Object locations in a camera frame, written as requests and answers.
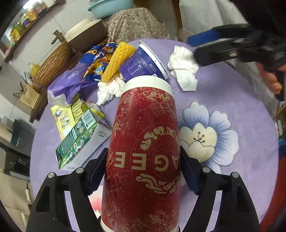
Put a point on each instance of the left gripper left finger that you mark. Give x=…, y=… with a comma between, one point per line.
x=63, y=198

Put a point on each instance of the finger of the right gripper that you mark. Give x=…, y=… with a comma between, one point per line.
x=216, y=52
x=221, y=32

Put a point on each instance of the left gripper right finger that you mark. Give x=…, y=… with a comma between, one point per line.
x=236, y=211

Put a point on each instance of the white tissue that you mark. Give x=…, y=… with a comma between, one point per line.
x=184, y=67
x=108, y=90

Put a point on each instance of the blue yogurt cup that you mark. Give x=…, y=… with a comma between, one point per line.
x=143, y=62

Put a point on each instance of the green yellow drink carton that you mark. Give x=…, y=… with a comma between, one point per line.
x=82, y=129

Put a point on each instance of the red cylindrical canister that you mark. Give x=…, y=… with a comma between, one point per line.
x=141, y=189

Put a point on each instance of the yellow knitted corn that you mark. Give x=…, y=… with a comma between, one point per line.
x=123, y=51

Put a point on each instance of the blue snack bag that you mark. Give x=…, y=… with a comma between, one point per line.
x=97, y=60

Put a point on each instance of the purple plastic bag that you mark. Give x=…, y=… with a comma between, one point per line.
x=66, y=86

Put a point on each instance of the right hand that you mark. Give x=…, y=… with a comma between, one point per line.
x=269, y=79

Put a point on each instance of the white cloth cover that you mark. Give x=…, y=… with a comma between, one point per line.
x=201, y=15

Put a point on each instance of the floral cloth cover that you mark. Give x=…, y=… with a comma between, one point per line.
x=132, y=24

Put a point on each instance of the utensil holder box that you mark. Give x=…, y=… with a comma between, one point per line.
x=30, y=95

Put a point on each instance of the light blue basin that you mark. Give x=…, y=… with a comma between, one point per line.
x=105, y=8

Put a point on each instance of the brown white sink basin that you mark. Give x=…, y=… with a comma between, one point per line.
x=86, y=34

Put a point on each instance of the yellow soap bottle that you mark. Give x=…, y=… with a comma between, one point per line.
x=34, y=68

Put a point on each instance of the woven wicker basket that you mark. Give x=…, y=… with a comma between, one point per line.
x=51, y=67

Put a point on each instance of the brass faucet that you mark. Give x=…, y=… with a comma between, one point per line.
x=58, y=36

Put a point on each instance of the wooden wall shelf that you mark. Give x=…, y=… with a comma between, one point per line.
x=28, y=20

